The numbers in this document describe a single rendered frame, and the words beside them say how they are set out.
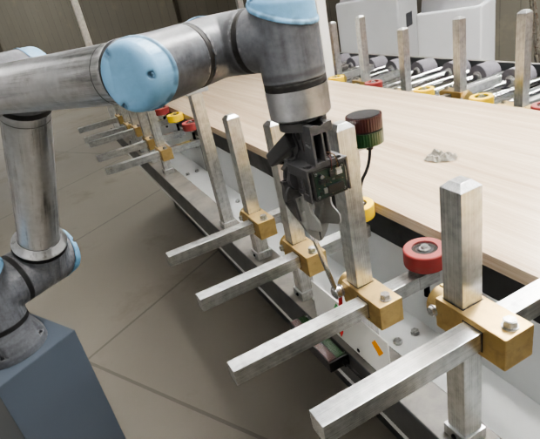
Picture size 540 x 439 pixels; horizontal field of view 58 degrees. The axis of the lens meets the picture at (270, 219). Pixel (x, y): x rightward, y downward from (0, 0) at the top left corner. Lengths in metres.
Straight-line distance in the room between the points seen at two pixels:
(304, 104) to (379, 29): 5.07
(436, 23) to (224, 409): 3.70
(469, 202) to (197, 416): 1.55
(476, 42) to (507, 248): 3.77
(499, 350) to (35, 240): 1.18
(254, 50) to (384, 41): 5.07
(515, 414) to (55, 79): 0.96
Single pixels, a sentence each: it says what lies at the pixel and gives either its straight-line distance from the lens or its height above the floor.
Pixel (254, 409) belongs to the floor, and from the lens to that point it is 1.93.
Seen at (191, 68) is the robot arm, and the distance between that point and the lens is 0.66.
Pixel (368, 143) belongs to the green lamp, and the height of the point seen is 1.14.
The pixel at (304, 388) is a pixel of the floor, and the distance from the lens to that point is 1.96.
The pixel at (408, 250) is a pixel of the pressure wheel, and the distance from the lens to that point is 0.94.
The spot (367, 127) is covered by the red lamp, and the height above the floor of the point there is 1.16.
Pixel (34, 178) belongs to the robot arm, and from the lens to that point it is 1.31.
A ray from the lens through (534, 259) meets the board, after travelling 0.93.
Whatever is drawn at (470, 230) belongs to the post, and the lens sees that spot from 0.64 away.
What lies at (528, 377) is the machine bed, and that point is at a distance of 1.05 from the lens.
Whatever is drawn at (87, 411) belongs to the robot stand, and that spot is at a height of 0.33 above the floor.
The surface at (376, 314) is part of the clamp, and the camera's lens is 0.88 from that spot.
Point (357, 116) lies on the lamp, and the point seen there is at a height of 1.18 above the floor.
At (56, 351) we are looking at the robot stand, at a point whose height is 0.58.
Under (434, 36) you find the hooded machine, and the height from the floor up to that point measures 0.69.
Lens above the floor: 1.40
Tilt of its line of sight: 26 degrees down
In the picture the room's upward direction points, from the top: 12 degrees counter-clockwise
